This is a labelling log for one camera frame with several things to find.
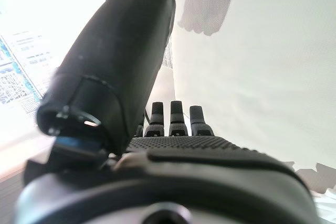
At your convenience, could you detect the white garment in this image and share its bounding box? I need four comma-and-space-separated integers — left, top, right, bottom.
313, 192, 336, 224

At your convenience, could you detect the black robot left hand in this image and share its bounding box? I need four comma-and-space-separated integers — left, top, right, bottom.
13, 0, 321, 224

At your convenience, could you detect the beige bed cover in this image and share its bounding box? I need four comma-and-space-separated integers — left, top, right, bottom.
170, 0, 336, 198

